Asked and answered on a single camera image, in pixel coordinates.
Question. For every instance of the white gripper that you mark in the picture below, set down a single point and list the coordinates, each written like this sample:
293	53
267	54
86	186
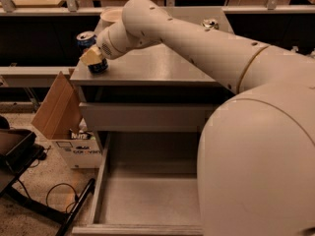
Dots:
104	45

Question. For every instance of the blue pepsi can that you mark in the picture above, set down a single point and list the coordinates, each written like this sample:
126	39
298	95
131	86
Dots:
90	53

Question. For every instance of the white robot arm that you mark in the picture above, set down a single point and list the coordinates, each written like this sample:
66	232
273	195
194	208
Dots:
256	155

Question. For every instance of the closed grey top drawer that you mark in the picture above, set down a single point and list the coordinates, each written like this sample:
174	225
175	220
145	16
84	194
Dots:
146	117

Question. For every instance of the grey drawer cabinet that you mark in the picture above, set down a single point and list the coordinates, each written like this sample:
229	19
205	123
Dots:
153	75

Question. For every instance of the green white soda can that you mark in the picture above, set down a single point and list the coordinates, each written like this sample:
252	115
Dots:
210	24

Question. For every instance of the open grey middle drawer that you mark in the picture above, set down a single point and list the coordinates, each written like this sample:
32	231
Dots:
146	186

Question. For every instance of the white ceramic bowl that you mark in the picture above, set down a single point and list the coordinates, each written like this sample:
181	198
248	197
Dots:
110	16

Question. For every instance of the open cardboard box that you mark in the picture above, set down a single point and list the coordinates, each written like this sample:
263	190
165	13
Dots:
59	119

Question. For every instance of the black chair base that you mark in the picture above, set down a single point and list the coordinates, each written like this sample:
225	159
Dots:
48	180

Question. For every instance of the grey metal rail shelf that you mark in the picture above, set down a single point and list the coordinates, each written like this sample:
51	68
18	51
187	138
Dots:
31	77

